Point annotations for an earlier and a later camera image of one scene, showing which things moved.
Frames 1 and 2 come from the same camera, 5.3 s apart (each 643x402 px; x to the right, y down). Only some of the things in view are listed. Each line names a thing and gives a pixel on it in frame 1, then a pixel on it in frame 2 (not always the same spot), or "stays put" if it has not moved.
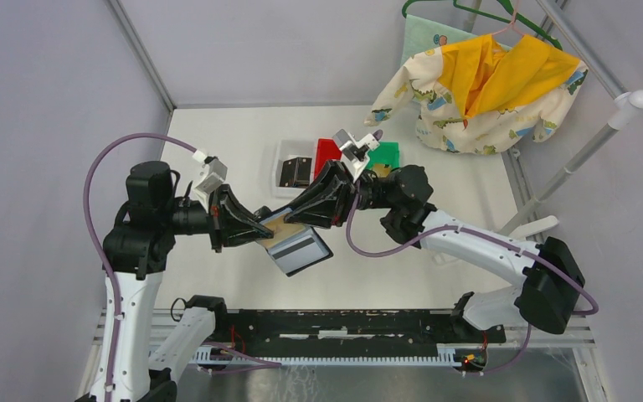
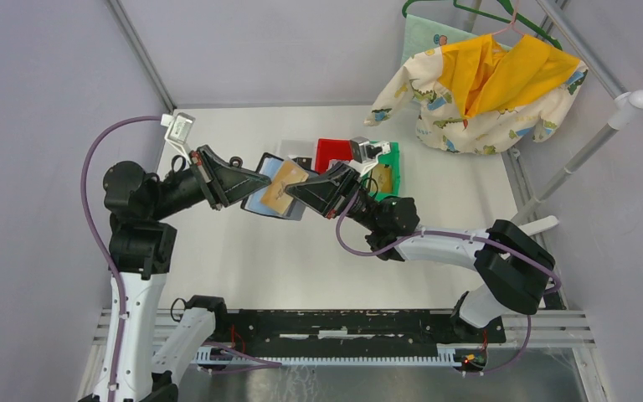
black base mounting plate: x=356 y=333 stays put
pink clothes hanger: x=512 y=23 stays put
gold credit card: x=281 y=230 -> x=276 y=197
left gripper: x=251 y=229 -> x=223 y=182
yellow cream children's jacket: x=475 y=96 stays put
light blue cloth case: x=264 y=211 -> x=269 y=166
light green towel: x=419 y=34 stays put
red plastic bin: x=326 y=149 stays put
